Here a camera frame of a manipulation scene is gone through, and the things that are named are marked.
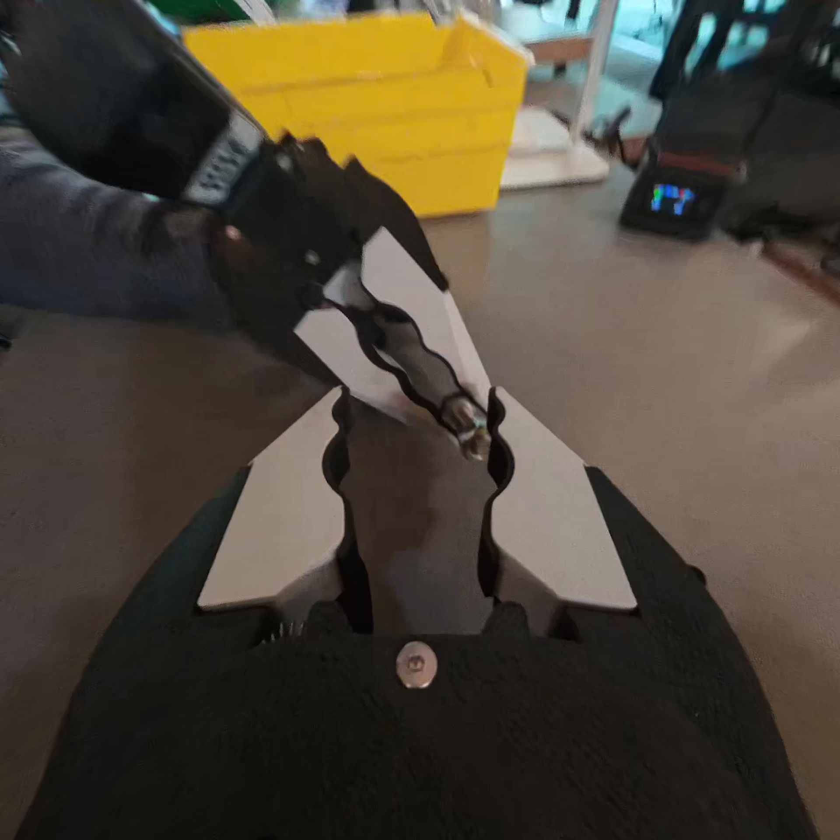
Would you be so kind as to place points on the silver hex bolt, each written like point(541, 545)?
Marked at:
point(463, 413)

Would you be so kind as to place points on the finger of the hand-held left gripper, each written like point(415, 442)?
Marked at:
point(334, 348)
point(420, 289)

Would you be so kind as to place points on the person's left forearm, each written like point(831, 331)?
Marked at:
point(79, 243)

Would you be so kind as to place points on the black display device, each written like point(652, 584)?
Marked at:
point(676, 197)

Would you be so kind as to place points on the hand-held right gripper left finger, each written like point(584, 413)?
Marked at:
point(275, 525)

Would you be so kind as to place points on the wooden clipboard stand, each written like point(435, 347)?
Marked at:
point(544, 157)

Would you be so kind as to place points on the yellow plastic bin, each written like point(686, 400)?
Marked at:
point(394, 118)

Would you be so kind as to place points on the black box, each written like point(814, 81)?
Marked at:
point(787, 164)

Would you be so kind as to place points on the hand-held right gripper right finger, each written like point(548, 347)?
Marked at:
point(558, 525)

